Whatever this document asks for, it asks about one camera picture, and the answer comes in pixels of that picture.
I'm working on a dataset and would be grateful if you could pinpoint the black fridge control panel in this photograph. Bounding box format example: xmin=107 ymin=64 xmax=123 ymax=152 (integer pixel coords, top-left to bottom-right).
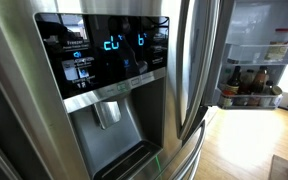
xmin=33 ymin=12 xmax=170 ymax=101

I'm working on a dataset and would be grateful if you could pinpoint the brown glass bottle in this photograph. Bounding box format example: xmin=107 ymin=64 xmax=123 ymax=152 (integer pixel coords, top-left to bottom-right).
xmin=239 ymin=68 xmax=256 ymax=96

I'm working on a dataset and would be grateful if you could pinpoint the barcode labelled package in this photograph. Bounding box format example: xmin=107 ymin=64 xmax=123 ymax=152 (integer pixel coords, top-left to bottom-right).
xmin=264 ymin=27 xmax=288 ymax=62

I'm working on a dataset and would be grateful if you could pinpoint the small red lid jar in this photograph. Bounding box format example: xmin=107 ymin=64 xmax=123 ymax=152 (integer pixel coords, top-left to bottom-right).
xmin=221 ymin=89 xmax=235 ymax=108

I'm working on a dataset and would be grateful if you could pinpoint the dark dispenser drip tray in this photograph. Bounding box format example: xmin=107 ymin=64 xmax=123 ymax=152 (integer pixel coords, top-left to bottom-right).
xmin=93 ymin=139 xmax=162 ymax=180

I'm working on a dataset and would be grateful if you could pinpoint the silver dispenser paddle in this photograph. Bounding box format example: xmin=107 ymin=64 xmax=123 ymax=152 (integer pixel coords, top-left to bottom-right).
xmin=93 ymin=100 xmax=122 ymax=130

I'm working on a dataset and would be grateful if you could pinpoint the red-brown sauce bottle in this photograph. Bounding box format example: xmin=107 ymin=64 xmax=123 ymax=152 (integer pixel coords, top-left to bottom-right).
xmin=248 ymin=65 xmax=269 ymax=96

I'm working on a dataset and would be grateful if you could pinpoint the small black cap bottle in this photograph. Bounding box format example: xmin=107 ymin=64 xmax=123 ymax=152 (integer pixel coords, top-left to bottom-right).
xmin=262 ymin=79 xmax=274 ymax=98

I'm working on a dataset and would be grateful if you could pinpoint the gold lid jar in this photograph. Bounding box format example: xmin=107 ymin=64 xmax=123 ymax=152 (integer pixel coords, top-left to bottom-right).
xmin=270 ymin=85 xmax=284 ymax=98

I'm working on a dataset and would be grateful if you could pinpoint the steel fridge door handle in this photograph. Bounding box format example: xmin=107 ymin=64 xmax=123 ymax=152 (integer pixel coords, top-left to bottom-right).
xmin=175 ymin=0 xmax=222 ymax=141

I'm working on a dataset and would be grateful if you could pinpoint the steel freezer drawer handle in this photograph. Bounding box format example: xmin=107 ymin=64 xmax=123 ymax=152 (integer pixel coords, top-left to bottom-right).
xmin=165 ymin=121 xmax=207 ymax=180

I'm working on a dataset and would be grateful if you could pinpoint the brown floor mat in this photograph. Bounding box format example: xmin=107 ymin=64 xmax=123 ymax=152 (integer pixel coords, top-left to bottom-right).
xmin=268 ymin=154 xmax=288 ymax=180

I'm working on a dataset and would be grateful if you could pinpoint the dark soy sauce bottle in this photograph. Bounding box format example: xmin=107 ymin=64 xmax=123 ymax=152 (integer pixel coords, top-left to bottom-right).
xmin=225 ymin=65 xmax=243 ymax=96

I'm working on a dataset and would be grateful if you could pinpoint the stainless steel fridge door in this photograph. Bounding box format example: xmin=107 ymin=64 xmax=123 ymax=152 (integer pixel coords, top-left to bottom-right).
xmin=0 ymin=0 xmax=218 ymax=180

